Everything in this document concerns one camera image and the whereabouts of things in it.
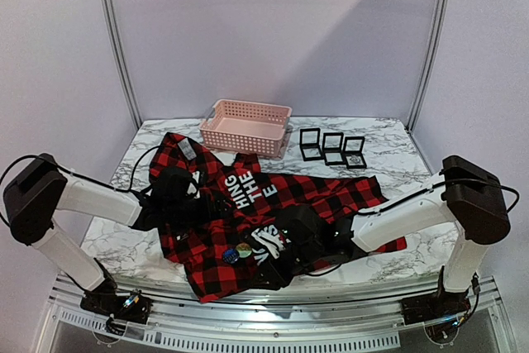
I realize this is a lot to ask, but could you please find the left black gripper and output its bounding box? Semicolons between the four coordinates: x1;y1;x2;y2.
165;190;236;226

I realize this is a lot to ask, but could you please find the red black plaid shirt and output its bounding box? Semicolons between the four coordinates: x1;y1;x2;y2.
149;133;387;303

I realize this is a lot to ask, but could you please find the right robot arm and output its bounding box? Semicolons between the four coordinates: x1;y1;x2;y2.
250;155;511;317

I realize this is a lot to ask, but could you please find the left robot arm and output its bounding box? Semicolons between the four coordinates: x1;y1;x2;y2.
1;153;233;315

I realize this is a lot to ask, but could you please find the black display box middle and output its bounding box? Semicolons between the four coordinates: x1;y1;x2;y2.
322;132;346;166

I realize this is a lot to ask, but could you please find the black display box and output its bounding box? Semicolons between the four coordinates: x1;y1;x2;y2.
322;132;346;166
342;136;367;169
299;127;323;161

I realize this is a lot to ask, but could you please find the black display box right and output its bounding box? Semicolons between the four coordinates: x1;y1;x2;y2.
342;136;367;169

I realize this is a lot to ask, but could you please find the black display box left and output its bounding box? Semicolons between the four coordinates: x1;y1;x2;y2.
299;127;323;161

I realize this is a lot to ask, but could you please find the pink plastic basket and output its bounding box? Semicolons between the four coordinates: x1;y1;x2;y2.
199;99;292;157

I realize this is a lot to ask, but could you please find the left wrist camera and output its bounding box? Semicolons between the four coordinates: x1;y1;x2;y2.
183;170;204;200

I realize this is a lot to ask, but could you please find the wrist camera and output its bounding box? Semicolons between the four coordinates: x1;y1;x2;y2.
250;225;291;265
183;170;204;200

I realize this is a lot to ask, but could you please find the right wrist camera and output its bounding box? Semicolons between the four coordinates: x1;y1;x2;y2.
250;225;291;265

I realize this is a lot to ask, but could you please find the aluminium front rail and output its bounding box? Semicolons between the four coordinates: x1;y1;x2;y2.
36;276;517;352

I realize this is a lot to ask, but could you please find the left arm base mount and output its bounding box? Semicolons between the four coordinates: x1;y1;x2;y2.
80;282;153;336

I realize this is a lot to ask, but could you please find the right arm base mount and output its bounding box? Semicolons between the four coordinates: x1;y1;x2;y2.
400;285;479;345

